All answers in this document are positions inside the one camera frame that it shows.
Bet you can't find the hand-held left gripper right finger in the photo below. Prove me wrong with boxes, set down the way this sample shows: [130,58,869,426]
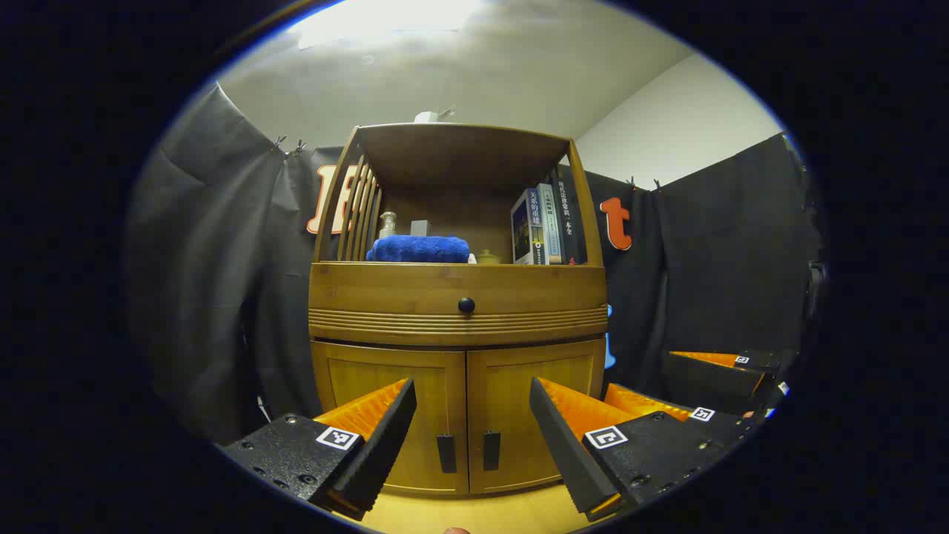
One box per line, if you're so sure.
[529,376,731,522]

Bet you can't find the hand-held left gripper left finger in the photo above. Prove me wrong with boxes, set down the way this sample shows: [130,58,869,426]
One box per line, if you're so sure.
[222,378,417,521]

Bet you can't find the wooden shoe cabinet door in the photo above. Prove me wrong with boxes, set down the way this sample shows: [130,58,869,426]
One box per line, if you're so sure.
[311,340,469,496]
[466,337,606,495]

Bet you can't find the wooden double-door shoe cabinet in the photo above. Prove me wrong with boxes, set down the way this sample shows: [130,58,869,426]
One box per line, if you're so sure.
[308,122,610,496]

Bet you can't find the black backdrop cloth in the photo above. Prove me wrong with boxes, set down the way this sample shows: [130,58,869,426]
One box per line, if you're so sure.
[126,82,825,446]

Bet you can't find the wooden drawer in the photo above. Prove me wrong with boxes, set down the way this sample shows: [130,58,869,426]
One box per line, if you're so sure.
[309,262,609,346]

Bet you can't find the blue towel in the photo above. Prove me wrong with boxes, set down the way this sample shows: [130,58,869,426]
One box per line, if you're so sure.
[366,235,471,264]

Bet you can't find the black spine book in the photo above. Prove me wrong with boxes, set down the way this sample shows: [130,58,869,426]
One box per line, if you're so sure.
[552,177,589,266]

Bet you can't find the light grey spine book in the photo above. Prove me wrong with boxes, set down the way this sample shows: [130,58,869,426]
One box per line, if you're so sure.
[535,183,564,266]

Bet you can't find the blue cover book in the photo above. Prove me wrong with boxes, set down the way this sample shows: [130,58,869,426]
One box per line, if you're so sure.
[510,188,546,266]

